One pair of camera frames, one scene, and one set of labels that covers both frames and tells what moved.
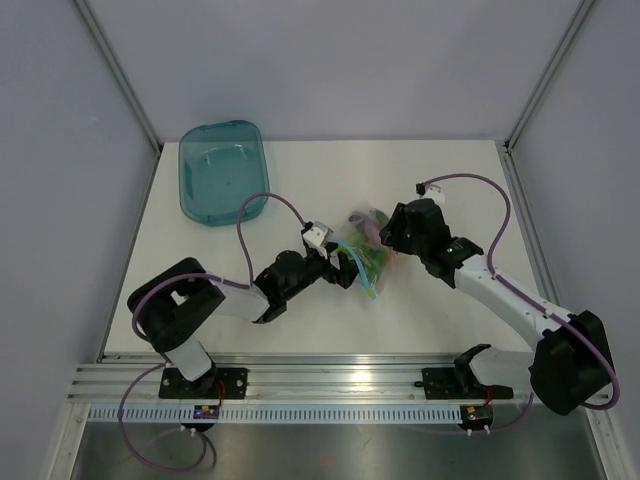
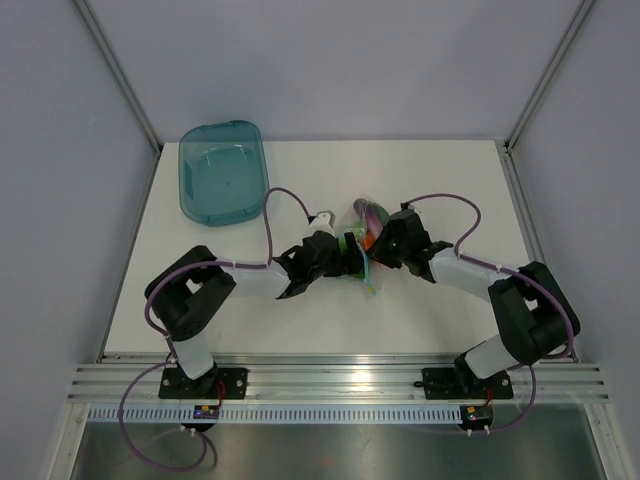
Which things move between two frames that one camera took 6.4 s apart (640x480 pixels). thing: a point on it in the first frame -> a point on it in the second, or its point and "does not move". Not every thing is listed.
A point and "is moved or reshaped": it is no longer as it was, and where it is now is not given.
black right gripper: (391, 233) -> (378, 249)
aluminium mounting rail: (290, 376) does not move
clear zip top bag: (370, 255) is moved or reshaped
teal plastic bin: (220, 164) does not move
